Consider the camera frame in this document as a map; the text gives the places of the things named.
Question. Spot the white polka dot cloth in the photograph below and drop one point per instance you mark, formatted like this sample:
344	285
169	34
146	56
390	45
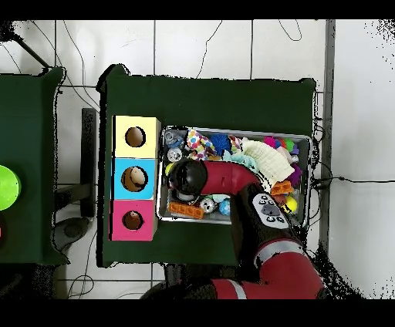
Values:
197	143

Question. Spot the light teal cloth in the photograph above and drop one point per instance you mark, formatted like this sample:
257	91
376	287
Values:
243	159

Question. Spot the cream knitted cloth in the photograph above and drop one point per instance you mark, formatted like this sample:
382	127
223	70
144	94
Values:
271	160

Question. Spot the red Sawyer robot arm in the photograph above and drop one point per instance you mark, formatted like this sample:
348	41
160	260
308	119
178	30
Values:
228	177

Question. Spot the wooden box with three holes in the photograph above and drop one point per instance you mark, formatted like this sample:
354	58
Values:
148	148

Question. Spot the blue spiky rubber ball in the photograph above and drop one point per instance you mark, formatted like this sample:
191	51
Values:
219	142

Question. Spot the clear plastic bottle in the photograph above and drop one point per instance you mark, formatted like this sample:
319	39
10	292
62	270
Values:
172	138

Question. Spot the orange toy building brick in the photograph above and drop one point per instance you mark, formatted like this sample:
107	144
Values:
186	210

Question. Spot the blue globe ball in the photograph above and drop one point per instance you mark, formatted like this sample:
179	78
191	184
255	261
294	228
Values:
225	207

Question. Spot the beige round toy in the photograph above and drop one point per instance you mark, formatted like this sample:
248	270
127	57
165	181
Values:
137	176

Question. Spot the yellow smooth ball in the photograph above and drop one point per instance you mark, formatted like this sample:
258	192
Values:
291	204

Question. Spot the grey round stand base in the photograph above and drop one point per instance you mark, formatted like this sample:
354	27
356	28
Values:
72	231

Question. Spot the dark green side table cloth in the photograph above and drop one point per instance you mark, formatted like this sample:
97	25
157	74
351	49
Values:
27	123

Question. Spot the bright green bowl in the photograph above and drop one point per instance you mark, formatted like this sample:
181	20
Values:
7	188

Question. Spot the black tripod pole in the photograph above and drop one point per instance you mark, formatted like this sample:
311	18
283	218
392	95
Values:
31	51

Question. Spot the grey metal rail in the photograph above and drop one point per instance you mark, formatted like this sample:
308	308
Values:
328	92

